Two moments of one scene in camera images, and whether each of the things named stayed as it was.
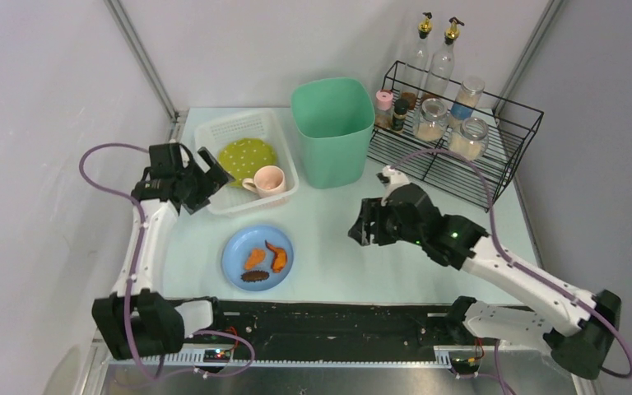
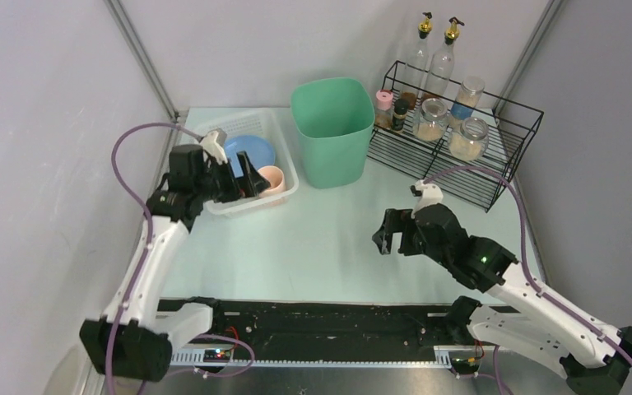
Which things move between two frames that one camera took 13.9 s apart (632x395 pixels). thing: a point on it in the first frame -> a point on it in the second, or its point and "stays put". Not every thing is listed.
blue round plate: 239,245 -> 259,150
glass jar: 430,119 stays put
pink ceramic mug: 268,181 stays put
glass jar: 471,140 stays put
